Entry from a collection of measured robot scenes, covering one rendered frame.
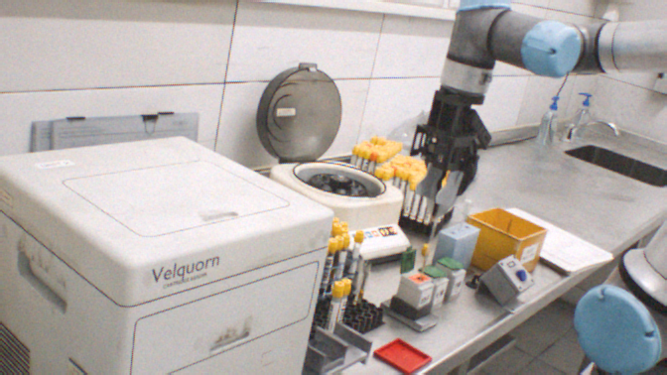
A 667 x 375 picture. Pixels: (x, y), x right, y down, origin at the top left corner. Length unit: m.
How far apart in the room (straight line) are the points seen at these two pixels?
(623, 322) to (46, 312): 0.65
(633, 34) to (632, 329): 0.41
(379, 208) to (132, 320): 0.86
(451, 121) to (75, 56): 0.64
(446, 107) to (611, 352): 0.42
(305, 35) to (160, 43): 0.41
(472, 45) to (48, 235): 0.64
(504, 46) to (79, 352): 0.67
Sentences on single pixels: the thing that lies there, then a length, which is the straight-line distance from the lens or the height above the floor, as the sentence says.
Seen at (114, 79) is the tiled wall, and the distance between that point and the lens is 1.33.
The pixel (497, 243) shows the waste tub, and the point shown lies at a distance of 1.48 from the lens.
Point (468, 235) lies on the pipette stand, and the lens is 1.41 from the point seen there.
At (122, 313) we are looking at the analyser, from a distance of 0.63.
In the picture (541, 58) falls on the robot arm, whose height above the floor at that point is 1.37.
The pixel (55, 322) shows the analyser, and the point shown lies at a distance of 0.74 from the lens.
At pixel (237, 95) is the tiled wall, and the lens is 1.54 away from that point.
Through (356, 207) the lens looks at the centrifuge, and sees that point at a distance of 1.37.
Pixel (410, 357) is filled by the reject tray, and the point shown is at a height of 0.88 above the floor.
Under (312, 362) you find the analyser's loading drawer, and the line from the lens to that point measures 0.97.
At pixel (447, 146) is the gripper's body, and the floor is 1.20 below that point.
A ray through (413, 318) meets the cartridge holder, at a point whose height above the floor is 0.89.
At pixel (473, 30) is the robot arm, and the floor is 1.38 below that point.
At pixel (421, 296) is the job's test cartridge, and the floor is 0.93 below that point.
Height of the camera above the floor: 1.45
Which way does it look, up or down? 19 degrees down
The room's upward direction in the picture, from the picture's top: 12 degrees clockwise
